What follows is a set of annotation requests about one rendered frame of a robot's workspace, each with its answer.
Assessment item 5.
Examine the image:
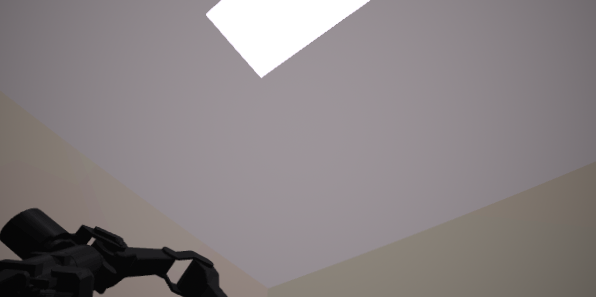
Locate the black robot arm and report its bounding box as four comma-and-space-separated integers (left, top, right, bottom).
0, 208, 227, 297

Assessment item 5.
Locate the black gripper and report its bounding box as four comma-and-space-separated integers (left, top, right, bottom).
0, 251, 95, 297

